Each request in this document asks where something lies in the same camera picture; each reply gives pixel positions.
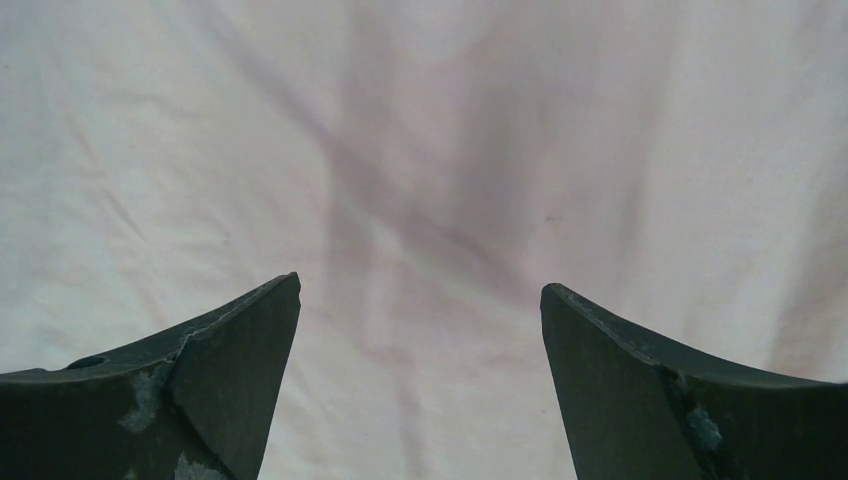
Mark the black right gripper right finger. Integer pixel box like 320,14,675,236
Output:
540,283,847,480

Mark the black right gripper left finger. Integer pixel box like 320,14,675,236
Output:
1,273,301,479

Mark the salmon pink t shirt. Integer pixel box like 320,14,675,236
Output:
1,1,847,479

